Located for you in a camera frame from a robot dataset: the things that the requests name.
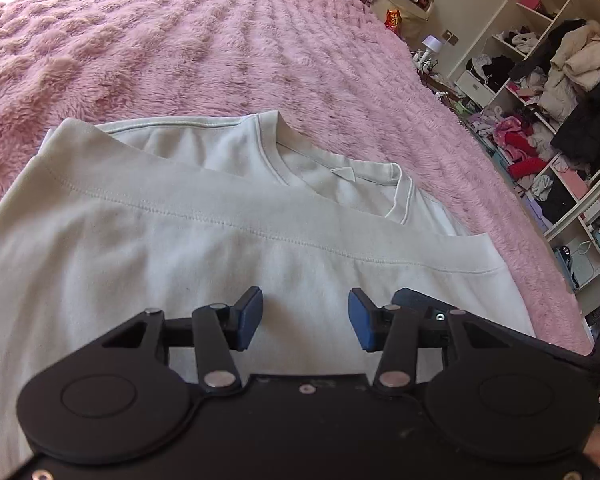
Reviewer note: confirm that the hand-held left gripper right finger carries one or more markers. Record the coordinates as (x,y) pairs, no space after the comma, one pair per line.
(362,322)

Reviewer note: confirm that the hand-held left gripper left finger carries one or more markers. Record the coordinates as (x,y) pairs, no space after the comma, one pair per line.
(247,321)

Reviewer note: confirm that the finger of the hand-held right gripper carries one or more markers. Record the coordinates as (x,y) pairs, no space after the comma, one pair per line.
(432,307)

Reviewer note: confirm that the white printed sweatshirt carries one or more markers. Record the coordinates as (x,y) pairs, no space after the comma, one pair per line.
(130,260)

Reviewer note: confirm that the pile of assorted clothes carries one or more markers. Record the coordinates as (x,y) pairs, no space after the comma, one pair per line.
(517,140)

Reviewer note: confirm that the blue bag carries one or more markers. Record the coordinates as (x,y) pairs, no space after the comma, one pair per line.
(566,260)

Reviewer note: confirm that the black coat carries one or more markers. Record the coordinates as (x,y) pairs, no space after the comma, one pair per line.
(587,120)

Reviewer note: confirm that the small white table lamp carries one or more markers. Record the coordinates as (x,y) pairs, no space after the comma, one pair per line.
(431,45)

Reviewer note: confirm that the pink fluffy blanket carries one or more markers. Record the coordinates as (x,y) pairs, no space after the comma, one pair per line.
(180,50)

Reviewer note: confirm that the beige fluffy coat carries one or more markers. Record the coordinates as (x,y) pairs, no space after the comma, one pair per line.
(580,60)

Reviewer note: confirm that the red snack bag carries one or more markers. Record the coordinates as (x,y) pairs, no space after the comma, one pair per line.
(392,19)

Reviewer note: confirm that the cream bedside cabinet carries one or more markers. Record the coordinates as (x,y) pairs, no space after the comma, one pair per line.
(405,10)

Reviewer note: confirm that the pink box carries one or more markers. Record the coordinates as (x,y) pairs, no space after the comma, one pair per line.
(530,2)

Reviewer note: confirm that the wall socket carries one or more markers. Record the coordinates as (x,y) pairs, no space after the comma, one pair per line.
(450,36)

